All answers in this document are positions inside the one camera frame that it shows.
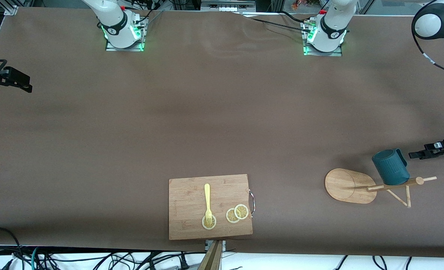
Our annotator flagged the white power strip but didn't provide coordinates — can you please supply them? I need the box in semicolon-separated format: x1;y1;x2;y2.
201;0;256;12

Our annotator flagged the wooden cup rack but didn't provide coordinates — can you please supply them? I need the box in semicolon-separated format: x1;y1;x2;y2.
324;168;437;209

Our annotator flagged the black looped floor cable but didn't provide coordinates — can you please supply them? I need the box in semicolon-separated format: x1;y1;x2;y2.
0;227;24;270

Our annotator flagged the black cable on table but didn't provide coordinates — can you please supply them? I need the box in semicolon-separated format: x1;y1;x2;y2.
241;11;313;33

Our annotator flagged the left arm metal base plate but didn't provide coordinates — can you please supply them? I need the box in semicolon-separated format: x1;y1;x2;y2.
302;21;343;57

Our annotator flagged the teal mug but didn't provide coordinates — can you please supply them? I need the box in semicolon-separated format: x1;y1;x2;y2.
372;148;411;186

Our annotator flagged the brown camera stand beam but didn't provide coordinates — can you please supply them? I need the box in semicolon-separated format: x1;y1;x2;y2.
197;240;226;270

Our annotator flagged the lemon slice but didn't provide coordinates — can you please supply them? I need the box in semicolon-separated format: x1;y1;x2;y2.
226;208;241;224
234;204;249;220
202;214;217;230

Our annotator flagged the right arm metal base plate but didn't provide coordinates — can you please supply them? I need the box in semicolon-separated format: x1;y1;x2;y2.
105;17;146;52

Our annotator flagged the black floor cable tangle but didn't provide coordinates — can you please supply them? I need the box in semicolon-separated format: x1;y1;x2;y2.
38;250;192;270

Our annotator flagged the yellow plastic fork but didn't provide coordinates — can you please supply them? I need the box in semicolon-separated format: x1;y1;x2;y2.
204;183;213;227

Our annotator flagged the wooden cutting board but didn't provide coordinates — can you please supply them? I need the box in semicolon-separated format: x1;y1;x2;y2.
168;174;254;241

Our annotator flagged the teal floor cable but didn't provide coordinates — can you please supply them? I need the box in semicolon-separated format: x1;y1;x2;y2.
31;247;42;270

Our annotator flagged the brown table cover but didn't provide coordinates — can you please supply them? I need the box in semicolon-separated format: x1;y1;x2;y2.
0;7;444;258

